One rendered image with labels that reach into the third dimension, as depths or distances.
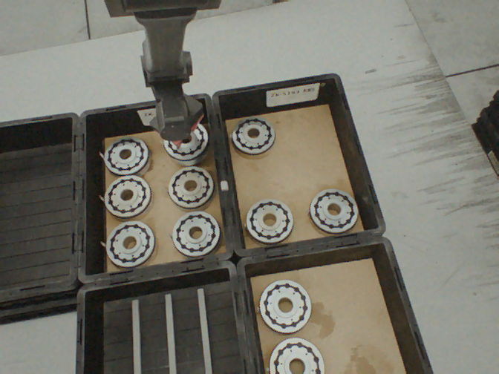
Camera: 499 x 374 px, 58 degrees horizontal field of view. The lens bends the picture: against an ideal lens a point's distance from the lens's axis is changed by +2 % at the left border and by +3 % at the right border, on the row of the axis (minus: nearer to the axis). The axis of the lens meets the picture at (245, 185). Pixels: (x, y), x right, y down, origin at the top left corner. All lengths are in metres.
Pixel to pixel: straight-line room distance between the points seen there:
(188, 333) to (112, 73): 0.83
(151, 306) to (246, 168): 0.37
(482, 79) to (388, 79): 1.10
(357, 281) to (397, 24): 0.86
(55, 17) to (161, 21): 2.30
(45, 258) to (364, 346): 0.69
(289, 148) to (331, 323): 0.41
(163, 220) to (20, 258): 0.31
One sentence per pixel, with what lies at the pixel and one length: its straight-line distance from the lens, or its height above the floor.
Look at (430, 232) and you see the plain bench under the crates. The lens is 1.18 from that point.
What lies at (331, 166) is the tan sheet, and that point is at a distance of 1.05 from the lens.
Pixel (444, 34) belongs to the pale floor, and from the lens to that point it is 2.56.
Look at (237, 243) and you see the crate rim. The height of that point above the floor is 0.93.
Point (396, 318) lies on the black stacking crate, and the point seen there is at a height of 0.87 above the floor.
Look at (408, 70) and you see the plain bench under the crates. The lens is 1.42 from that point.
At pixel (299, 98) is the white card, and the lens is 1.09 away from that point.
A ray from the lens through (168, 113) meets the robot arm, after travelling 0.80.
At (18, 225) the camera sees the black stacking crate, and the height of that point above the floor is 0.83.
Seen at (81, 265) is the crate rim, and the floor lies 0.93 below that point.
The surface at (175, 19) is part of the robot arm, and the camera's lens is 0.48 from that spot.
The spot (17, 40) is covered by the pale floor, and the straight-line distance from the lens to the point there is 2.74.
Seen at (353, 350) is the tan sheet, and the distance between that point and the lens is 0.94.
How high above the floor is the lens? 1.76
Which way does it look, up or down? 65 degrees down
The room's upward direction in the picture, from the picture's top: 6 degrees counter-clockwise
